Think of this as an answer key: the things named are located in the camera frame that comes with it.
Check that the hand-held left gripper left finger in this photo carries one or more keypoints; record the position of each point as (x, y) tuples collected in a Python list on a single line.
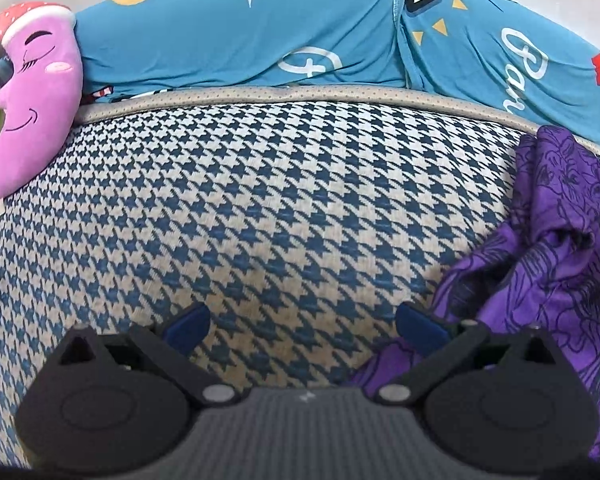
[(187, 329)]

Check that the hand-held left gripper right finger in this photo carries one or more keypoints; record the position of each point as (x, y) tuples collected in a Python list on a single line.
[(422, 329)]

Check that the purple floral shirt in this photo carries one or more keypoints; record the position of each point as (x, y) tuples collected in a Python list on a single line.
[(555, 260)]

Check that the houndstooth mattress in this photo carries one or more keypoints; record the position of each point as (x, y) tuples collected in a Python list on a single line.
[(255, 200)]

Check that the pink moon plush pillow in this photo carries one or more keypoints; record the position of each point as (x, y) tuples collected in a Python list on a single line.
[(35, 110)]

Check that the blue printed pillow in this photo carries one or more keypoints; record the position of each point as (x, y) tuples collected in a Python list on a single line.
[(230, 35)]

